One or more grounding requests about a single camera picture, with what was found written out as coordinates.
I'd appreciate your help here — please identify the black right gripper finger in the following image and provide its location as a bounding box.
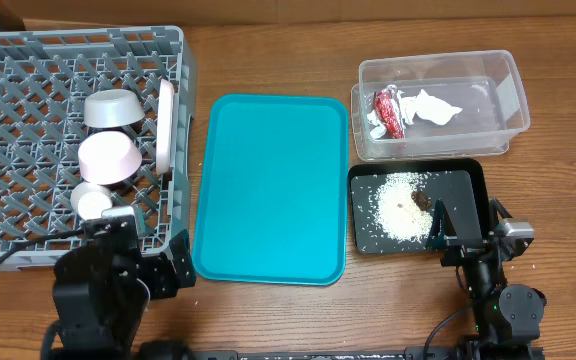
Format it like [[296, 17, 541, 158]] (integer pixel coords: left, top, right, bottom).
[[424, 200, 457, 250], [489, 198, 512, 235]]

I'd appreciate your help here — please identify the brown food piece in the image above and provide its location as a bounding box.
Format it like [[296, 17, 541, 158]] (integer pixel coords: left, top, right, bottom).
[[411, 191, 432, 211]]

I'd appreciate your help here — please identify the white rice pile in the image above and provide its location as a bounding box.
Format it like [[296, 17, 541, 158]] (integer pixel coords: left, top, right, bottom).
[[374, 172, 432, 243]]

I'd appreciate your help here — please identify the white paper cup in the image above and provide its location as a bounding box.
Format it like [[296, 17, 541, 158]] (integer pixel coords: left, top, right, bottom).
[[70, 182, 113, 220]]

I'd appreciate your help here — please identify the white napkin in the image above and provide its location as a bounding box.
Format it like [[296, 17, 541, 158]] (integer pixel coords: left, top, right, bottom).
[[366, 87, 463, 140]]

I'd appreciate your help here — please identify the small pink bowl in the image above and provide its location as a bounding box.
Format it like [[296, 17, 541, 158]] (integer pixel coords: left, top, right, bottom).
[[78, 131, 142, 185]]

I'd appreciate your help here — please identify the red snack wrapper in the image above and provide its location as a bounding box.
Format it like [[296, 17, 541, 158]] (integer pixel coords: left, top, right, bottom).
[[373, 85, 405, 139]]

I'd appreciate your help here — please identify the large pink plate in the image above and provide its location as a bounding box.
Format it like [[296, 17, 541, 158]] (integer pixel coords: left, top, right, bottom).
[[155, 79, 175, 174]]

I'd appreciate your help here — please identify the grey bowl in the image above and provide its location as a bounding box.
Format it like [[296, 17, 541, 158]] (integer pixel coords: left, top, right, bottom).
[[84, 89, 145, 128]]

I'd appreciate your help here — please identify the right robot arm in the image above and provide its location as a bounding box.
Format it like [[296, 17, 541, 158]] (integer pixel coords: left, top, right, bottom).
[[420, 199, 547, 359]]

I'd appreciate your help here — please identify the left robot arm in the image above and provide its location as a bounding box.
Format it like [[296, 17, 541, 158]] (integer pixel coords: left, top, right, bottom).
[[40, 216, 196, 360]]

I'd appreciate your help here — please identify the black waste tray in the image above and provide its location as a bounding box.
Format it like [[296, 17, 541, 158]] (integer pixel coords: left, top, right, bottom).
[[348, 159, 488, 255]]

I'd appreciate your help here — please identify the grey dishwasher rack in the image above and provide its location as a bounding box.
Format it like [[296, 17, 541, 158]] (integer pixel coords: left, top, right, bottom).
[[0, 26, 197, 271]]

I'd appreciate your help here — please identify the teal plastic tray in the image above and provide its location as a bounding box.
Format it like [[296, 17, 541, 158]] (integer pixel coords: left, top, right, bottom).
[[193, 94, 349, 286]]

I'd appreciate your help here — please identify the clear plastic bin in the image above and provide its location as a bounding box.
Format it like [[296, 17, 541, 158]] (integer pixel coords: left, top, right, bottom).
[[351, 50, 531, 162]]

